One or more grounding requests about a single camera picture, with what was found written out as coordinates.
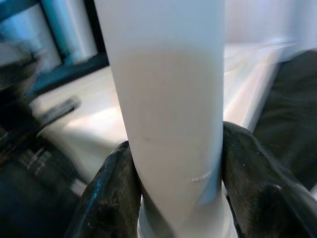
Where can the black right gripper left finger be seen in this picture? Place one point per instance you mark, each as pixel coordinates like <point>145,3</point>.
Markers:
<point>109,198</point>

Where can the white plastic table top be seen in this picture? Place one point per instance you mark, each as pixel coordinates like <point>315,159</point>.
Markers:
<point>94,99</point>

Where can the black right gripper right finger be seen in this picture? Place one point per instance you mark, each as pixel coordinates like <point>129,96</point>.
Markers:
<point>260,198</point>

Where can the white plastic table leg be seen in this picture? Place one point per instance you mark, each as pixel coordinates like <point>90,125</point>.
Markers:
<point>168,99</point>

